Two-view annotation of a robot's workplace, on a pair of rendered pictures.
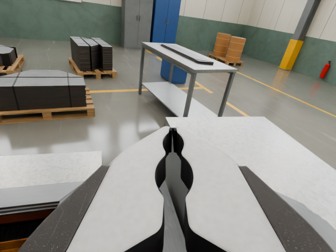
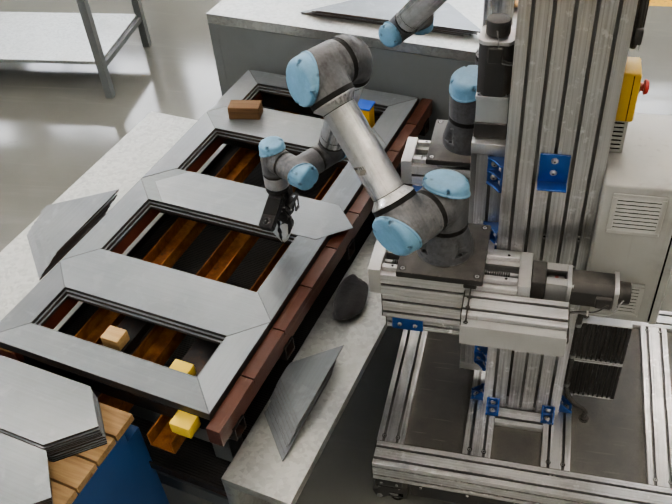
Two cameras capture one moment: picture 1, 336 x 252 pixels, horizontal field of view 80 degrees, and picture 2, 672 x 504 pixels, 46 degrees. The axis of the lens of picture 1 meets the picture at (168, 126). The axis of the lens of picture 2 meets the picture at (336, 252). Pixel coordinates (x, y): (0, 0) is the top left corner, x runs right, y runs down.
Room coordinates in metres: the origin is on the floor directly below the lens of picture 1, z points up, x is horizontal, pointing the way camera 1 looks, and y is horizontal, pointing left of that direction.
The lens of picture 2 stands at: (-1.65, 1.77, 2.46)
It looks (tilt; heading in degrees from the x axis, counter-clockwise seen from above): 42 degrees down; 317
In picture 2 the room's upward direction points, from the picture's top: 6 degrees counter-clockwise
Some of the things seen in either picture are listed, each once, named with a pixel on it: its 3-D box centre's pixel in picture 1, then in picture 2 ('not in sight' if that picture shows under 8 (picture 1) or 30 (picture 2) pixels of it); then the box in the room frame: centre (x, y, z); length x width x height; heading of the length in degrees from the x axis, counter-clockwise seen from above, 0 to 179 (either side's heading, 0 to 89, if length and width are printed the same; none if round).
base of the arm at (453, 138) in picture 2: not in sight; (467, 127); (-0.46, 0.09, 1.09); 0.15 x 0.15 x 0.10
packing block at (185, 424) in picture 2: not in sight; (185, 423); (-0.45, 1.25, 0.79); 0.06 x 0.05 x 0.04; 20
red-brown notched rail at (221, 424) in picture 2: not in sight; (343, 236); (-0.27, 0.46, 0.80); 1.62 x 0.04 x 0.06; 110
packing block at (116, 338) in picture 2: not in sight; (115, 338); (-0.06, 1.20, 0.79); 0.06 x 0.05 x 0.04; 20
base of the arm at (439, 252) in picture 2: not in sight; (445, 233); (-0.71, 0.52, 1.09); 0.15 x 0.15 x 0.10
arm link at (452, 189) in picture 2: not in sight; (444, 199); (-0.71, 0.52, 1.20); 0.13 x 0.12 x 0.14; 87
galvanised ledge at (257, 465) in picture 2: not in sight; (355, 317); (-0.45, 0.61, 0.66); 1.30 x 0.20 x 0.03; 110
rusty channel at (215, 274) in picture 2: not in sight; (245, 233); (0.08, 0.59, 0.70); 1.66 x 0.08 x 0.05; 110
